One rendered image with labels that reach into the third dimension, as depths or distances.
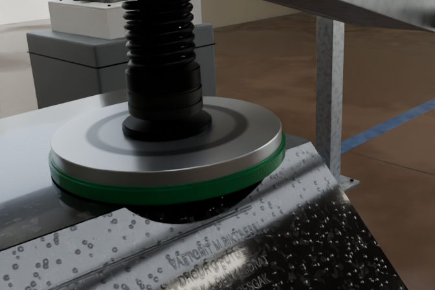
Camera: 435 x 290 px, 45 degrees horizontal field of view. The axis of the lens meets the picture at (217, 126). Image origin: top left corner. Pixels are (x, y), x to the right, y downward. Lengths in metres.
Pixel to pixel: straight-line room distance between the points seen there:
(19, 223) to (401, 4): 0.49
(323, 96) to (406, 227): 0.60
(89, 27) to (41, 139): 0.89
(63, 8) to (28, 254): 1.23
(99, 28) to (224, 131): 0.98
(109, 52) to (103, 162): 0.94
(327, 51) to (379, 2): 1.53
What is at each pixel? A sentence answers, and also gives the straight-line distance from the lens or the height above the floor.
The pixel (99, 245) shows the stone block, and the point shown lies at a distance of 0.40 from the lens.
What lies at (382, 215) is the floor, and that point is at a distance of 2.16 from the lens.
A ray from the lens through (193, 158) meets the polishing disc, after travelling 0.41.
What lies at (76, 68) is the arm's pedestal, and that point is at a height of 0.73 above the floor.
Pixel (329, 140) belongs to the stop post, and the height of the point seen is 0.23.
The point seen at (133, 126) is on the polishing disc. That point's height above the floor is 0.86.
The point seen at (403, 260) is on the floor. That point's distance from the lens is 1.90.
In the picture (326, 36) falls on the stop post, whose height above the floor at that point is 0.66.
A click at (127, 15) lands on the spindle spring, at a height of 0.96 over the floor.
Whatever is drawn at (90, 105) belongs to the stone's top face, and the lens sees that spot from 0.69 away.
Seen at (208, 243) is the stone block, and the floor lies 0.79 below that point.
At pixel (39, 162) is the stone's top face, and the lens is 0.53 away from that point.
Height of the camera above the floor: 1.01
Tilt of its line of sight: 19 degrees down
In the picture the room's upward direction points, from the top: 3 degrees counter-clockwise
